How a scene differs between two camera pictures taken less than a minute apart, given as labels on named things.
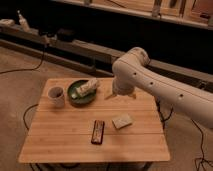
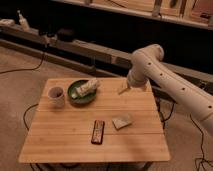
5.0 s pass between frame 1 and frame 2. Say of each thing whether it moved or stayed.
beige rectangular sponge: stayed
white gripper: moved
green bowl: stayed
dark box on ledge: stayed
